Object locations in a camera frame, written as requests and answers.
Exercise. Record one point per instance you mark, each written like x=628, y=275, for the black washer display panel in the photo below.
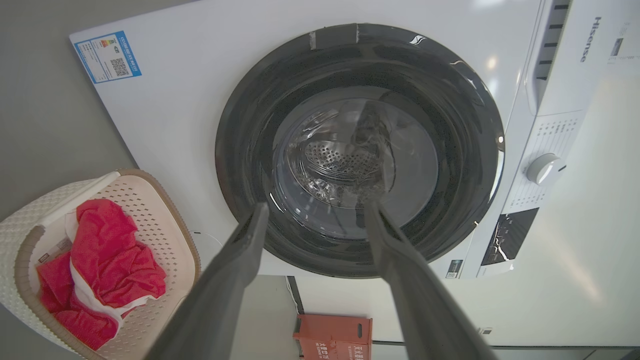
x=510, y=235

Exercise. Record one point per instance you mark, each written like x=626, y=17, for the white perforated laundry basket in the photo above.
x=165, y=225

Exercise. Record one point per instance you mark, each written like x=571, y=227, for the small QR code sticker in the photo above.
x=454, y=268

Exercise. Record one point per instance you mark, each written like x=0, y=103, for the white detergent drawer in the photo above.
x=550, y=50

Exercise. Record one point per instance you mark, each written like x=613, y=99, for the orange plastic crate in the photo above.
x=330, y=335

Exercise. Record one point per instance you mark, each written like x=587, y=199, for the white front-load washing machine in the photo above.
x=175, y=110

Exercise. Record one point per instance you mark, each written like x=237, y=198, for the white round control knob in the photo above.
x=544, y=169

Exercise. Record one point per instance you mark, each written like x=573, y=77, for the red garment with white trim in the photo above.
x=110, y=250

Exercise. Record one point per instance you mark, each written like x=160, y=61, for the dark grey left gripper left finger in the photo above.
x=220, y=290

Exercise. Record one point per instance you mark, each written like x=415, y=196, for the blue energy label sticker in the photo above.
x=107, y=56

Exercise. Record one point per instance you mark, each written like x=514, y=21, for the round white filter cover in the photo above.
x=205, y=250

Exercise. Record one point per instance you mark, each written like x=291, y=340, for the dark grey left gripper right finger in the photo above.
x=415, y=290

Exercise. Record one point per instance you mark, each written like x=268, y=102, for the round black glass washer door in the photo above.
x=240, y=150

